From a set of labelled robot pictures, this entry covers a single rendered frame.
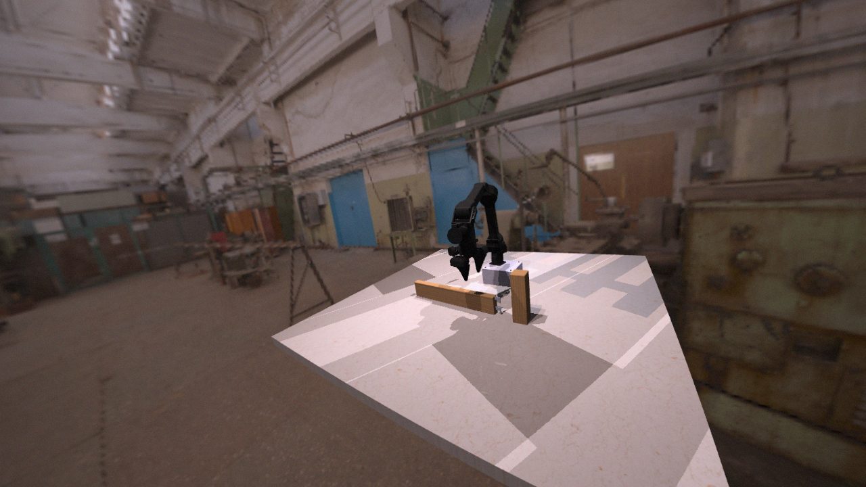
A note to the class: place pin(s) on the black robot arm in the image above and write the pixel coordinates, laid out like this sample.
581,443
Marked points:
466,212

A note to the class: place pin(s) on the brown wooden post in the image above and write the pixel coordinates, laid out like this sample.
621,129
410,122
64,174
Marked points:
520,296

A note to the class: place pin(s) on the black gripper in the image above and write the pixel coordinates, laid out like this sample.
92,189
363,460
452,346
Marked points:
469,249

